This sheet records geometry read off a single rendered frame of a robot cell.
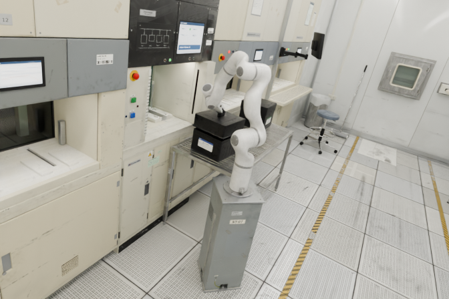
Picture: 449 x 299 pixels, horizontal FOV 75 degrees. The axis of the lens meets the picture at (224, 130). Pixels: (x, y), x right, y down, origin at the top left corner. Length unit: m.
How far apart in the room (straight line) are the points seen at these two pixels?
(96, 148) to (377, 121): 5.25
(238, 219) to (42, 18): 1.45
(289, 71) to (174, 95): 2.95
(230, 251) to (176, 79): 1.42
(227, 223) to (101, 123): 0.95
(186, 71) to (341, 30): 4.15
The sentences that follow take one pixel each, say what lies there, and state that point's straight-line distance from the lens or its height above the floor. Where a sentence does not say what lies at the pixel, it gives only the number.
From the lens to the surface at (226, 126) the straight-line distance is 2.08.
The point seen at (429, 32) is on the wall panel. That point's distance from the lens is 6.07.
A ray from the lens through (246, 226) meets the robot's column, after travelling 1.97.
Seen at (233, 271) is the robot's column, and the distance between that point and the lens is 2.24.
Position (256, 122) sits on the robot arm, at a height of 1.23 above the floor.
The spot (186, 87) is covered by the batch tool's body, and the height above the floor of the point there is 1.16.
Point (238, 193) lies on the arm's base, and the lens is 1.87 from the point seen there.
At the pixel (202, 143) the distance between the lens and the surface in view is 2.23.
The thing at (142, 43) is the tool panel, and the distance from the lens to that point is 1.84.
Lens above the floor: 1.80
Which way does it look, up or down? 22 degrees down
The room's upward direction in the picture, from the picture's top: 11 degrees clockwise
